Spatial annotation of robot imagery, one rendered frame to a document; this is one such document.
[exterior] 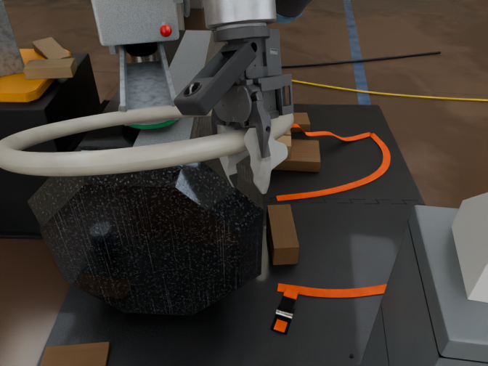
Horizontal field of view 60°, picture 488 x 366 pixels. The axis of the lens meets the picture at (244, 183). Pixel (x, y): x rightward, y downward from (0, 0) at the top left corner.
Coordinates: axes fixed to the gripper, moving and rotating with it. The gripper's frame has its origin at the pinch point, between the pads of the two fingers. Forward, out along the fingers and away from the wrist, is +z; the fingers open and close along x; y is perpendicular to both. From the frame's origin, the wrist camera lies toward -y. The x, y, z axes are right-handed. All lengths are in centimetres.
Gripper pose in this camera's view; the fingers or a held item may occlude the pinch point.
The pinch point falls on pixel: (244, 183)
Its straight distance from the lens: 58.3
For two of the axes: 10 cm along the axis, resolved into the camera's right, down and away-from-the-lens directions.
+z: 0.9, 9.5, 2.9
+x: -6.8, -1.5, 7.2
